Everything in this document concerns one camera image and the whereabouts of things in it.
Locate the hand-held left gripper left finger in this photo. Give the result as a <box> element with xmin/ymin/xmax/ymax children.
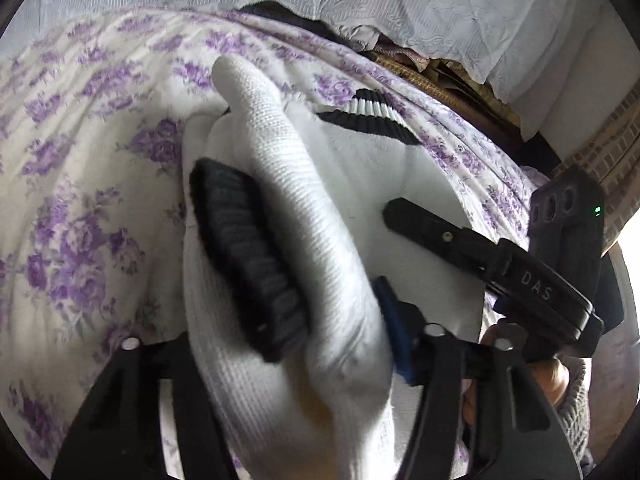
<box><xmin>52</xmin><ymin>337</ymin><xmax>236</xmax><ymax>480</ymax></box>

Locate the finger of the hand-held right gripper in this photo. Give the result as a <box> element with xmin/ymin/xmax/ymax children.
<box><xmin>382</xmin><ymin>198</ymin><xmax>501</xmax><ymax>281</ymax></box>

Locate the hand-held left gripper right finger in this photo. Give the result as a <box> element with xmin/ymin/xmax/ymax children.
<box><xmin>372</xmin><ymin>276</ymin><xmax>583</xmax><ymax>480</ymax></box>

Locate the white sweater with black trim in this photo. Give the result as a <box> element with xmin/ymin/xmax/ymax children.
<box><xmin>181</xmin><ymin>54</ymin><xmax>486</xmax><ymax>480</ymax></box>

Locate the person's right forearm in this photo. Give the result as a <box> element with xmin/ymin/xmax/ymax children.
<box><xmin>552</xmin><ymin>360</ymin><xmax>598</xmax><ymax>468</ymax></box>

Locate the person's right hand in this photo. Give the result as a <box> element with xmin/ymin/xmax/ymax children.
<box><xmin>482</xmin><ymin>322</ymin><xmax>571</xmax><ymax>405</ymax></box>

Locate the brown woven mat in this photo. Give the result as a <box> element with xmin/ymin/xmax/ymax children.
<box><xmin>370</xmin><ymin>45</ymin><xmax>531</xmax><ymax>136</ymax></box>

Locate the plaid curtain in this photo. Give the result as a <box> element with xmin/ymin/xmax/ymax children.
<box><xmin>550</xmin><ymin>90</ymin><xmax>640</xmax><ymax>251</ymax></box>

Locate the purple floral bedsheet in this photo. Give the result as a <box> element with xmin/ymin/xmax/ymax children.
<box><xmin>0</xmin><ymin>7</ymin><xmax>556</xmax><ymax>480</ymax></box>

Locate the black cloth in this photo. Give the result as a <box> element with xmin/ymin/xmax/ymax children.
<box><xmin>240</xmin><ymin>2</ymin><xmax>351</xmax><ymax>46</ymax></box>

